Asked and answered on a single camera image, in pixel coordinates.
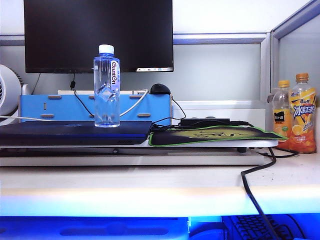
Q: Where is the clear mineral water bottle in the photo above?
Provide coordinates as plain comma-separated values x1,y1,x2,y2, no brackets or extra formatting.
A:
93,44,121,128

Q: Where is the dark blue closed laptop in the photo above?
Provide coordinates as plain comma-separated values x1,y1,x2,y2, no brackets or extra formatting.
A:
0,120,153,147

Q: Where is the small orange juice bottle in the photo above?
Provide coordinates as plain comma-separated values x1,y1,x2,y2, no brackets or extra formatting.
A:
271,80,293,143

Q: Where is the large iced tea bottle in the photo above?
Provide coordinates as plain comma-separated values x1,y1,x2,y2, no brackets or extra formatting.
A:
288,72,317,154

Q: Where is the black green-edged mouse pad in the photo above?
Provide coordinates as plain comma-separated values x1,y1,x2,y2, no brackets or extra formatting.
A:
148,124,289,147

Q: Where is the black computer mouse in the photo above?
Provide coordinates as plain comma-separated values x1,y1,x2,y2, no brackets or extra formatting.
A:
149,83,172,96

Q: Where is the black power adapter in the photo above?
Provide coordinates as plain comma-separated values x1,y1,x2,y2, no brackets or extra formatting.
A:
179,117,255,127

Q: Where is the white desktop riser platform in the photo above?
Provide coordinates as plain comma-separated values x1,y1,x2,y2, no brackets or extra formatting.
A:
0,138,279,167

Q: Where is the blue wooden desk organizer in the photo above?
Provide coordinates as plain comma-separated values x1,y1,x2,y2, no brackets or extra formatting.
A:
19,93,173,123

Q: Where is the black computer monitor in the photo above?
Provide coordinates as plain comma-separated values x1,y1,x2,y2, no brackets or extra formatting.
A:
23,0,174,74

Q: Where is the black keyboard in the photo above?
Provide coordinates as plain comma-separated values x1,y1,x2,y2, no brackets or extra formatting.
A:
222,214,306,240

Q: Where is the white desk fan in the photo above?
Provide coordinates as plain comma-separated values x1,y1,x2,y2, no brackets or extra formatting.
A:
0,64,23,126

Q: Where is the thin black mouse cable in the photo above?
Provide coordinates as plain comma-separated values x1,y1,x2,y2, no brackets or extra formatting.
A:
151,96,187,131

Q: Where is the white cable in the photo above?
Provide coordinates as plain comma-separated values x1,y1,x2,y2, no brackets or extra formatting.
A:
0,87,149,122

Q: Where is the thin black monitor cable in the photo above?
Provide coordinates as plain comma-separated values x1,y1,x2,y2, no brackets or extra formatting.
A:
69,72,96,118

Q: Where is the grey cubicle partition frame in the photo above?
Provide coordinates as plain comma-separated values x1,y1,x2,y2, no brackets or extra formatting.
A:
0,0,320,106

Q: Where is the thick black power cable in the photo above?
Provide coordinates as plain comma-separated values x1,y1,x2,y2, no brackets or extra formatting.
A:
240,146,281,240

